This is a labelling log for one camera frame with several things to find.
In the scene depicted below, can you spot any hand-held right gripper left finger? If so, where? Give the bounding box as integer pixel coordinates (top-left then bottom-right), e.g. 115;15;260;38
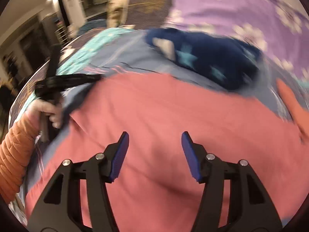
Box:
26;131;130;232

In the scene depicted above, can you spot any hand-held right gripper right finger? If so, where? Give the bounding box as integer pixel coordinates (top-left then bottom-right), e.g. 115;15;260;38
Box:
181;131;283;232

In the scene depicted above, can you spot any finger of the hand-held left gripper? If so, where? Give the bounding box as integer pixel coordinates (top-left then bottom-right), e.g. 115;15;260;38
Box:
52;74;102;88

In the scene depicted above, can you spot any pink shirt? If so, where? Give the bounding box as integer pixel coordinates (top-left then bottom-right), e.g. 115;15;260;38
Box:
25;72;309;226

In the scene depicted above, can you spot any person's left forearm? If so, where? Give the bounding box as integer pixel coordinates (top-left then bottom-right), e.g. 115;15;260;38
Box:
0;112;41;205

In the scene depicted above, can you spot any person's left hand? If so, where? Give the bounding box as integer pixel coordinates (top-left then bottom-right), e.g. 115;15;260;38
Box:
26;99;63;129

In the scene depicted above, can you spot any teal patterned cloth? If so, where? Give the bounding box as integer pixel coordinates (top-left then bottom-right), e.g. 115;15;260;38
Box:
57;27;136;76

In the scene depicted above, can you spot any blue striped bed cover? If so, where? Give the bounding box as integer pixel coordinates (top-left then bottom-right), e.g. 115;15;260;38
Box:
10;29;309;223

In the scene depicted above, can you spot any beige plush toy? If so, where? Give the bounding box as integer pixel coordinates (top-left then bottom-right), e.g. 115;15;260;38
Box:
106;0;131;27

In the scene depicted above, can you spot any navy star print garment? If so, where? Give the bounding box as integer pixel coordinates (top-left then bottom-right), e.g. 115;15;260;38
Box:
145;28;263;92

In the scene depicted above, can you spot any dark blue patterned pillow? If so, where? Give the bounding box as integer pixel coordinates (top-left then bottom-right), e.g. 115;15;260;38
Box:
125;0;179;30

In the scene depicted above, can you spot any orange pink cloth strip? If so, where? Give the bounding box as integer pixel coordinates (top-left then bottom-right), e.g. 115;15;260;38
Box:
276;78;309;143

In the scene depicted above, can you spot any purple floral pillow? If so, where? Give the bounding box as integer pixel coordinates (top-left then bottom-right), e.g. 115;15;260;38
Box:
164;0;309;87

